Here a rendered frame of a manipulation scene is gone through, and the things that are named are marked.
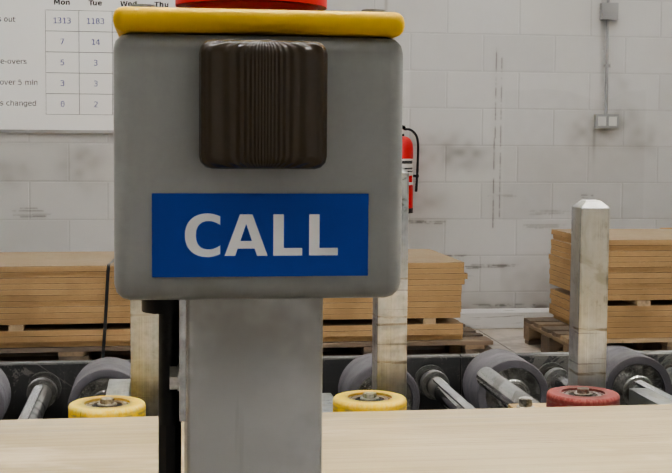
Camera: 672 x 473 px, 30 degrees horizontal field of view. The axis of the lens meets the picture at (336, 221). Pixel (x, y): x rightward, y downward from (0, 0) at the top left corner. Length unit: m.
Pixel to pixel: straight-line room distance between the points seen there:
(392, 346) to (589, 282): 0.24
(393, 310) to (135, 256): 1.15
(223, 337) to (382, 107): 0.07
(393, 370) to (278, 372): 1.13
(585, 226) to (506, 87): 6.29
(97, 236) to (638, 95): 3.41
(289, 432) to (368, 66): 0.10
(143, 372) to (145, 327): 0.05
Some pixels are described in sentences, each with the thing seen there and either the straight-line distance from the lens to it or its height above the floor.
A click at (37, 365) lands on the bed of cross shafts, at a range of 1.97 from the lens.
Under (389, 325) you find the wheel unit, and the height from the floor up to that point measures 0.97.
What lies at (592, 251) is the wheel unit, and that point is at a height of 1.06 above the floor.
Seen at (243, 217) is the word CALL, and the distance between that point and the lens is 0.30.
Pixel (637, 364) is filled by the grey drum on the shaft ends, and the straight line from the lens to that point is 1.98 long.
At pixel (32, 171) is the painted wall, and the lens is 7.52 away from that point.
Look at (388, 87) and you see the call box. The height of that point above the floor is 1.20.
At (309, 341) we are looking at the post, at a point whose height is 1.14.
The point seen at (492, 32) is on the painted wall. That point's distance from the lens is 7.76.
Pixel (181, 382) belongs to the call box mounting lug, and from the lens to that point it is 0.33.
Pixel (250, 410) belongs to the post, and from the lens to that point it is 0.33.
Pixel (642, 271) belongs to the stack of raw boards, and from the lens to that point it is 6.69.
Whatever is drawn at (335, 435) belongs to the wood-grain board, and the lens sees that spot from 1.23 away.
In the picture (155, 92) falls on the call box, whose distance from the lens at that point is 0.30.
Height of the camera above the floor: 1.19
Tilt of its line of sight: 4 degrees down
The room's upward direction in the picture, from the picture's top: straight up
